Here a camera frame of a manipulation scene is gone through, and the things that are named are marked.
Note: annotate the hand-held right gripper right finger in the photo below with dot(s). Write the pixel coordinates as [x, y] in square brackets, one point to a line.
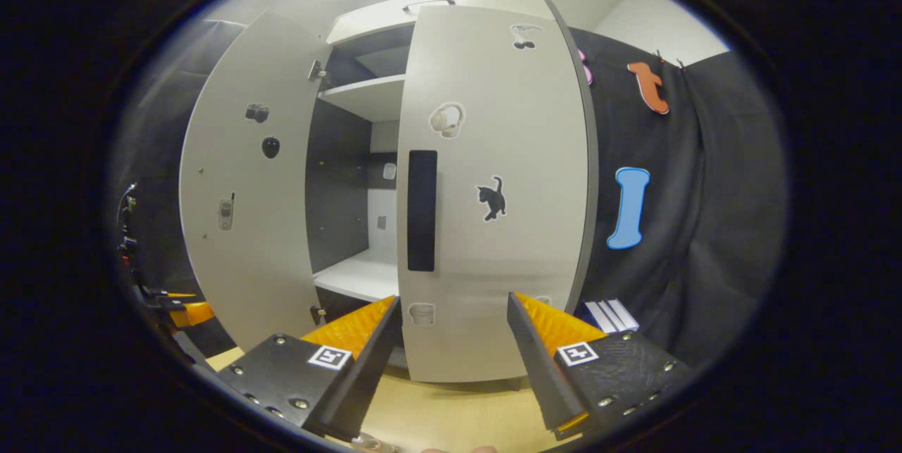
[539, 375]

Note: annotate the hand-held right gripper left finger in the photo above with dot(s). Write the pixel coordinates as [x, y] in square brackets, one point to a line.
[366, 368]

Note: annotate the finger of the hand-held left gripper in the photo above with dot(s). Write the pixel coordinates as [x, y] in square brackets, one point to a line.
[165, 296]
[190, 313]

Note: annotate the white cabinet door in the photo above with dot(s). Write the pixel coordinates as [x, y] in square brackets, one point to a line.
[507, 263]
[246, 263]

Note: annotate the clear plastic bottle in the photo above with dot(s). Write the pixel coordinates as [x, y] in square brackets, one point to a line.
[373, 445]

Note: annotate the grey and white cabinet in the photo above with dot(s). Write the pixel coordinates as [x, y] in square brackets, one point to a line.
[338, 178]

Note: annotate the metal door hinge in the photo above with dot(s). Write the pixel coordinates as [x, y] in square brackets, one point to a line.
[316, 70]
[318, 315]

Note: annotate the white cabinet shelf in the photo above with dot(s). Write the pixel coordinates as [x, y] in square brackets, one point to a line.
[366, 97]
[363, 275]

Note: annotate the white cabinet drawer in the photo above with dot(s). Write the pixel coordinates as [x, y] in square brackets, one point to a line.
[366, 23]

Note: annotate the grey book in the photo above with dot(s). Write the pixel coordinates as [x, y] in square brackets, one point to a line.
[610, 313]

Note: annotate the light blue book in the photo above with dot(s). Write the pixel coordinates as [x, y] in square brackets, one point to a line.
[624, 312]

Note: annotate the black backdrop cloth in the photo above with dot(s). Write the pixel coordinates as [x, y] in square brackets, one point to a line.
[705, 213]

